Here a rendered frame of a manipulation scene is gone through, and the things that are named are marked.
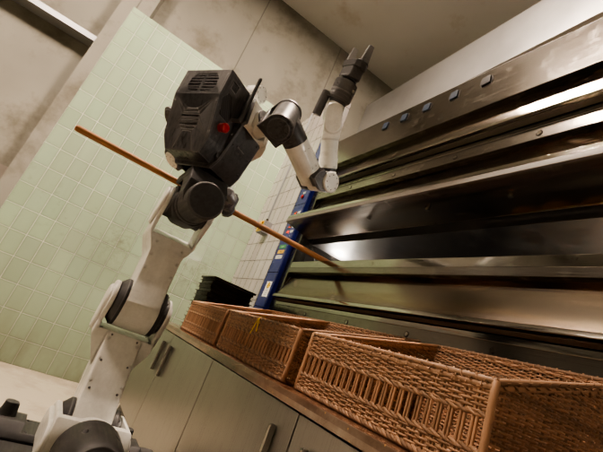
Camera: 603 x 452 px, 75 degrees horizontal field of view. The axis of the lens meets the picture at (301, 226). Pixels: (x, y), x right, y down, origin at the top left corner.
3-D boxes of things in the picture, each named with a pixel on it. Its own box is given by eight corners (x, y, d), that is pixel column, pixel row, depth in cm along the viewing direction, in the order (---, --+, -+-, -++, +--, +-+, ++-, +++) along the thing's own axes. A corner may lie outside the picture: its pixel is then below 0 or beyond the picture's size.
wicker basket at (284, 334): (310, 381, 174) (330, 321, 182) (403, 426, 126) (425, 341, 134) (213, 346, 154) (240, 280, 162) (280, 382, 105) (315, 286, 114)
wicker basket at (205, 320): (257, 356, 225) (275, 310, 233) (307, 380, 176) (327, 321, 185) (179, 327, 205) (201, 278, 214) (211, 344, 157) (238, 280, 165)
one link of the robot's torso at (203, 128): (208, 152, 112) (257, 56, 123) (131, 143, 129) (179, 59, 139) (257, 201, 137) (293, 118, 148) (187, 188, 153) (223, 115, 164)
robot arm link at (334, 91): (354, 96, 142) (340, 125, 144) (349, 100, 153) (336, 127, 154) (327, 81, 141) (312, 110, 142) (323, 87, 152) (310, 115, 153)
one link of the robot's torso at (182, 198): (217, 228, 116) (241, 177, 121) (178, 207, 110) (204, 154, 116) (191, 234, 140) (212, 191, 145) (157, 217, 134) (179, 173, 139)
